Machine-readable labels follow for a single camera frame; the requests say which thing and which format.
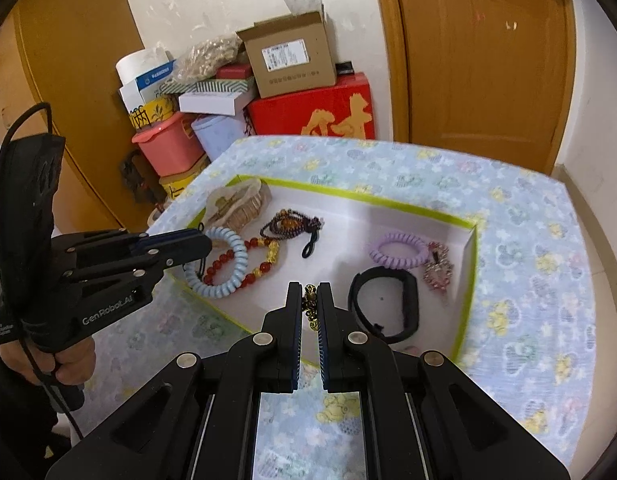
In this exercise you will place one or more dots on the green cardboard box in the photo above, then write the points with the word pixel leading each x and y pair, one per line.
pixel 338 220

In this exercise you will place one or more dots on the white flat box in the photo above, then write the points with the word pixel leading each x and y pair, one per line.
pixel 208 102

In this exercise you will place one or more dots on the person's left hand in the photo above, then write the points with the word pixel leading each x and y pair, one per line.
pixel 68 367

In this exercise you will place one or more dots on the yellow printed bucket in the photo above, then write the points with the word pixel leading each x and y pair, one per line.
pixel 181 182

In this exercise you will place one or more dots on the wooden door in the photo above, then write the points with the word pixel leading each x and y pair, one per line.
pixel 73 85
pixel 478 70

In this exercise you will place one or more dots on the white carton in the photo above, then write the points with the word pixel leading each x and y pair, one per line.
pixel 128 97

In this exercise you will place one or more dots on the person's left forearm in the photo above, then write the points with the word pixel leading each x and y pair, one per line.
pixel 13 435

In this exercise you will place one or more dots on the white paper roll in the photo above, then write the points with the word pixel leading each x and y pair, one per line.
pixel 136 65

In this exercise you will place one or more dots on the dark red small box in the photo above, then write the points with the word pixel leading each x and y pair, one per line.
pixel 233 71

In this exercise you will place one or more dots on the yellow printed tin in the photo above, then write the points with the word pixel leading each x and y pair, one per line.
pixel 156 110

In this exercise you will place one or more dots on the pink rhinestone hair clip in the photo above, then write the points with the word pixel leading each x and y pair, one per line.
pixel 436 272

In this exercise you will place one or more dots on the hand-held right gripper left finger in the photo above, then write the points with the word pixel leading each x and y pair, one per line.
pixel 296 350

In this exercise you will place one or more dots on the small black box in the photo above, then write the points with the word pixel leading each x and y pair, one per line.
pixel 344 68

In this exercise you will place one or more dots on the brown cardboard box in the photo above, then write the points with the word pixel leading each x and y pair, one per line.
pixel 288 60

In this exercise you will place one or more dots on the clear bag of nuts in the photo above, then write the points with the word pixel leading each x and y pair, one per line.
pixel 208 57

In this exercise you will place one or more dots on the pink plastic bin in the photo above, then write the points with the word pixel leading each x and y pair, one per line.
pixel 168 147

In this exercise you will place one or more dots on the green striped box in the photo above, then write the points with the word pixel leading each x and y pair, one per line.
pixel 223 85

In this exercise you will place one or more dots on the lavender plastic bin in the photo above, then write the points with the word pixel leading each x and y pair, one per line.
pixel 218 135

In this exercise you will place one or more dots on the beige hair claw clip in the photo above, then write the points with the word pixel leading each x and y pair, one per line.
pixel 238 207

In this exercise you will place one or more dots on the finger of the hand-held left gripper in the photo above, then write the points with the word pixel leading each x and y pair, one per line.
pixel 103 238
pixel 188 247

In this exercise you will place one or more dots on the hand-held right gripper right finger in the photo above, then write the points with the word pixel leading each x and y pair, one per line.
pixel 322 350

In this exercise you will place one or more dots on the blue and white box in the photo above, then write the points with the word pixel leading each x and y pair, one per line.
pixel 156 80

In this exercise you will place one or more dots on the black wristband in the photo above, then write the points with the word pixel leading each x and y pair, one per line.
pixel 411 300

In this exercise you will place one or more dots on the red gift box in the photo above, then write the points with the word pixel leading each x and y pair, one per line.
pixel 288 115

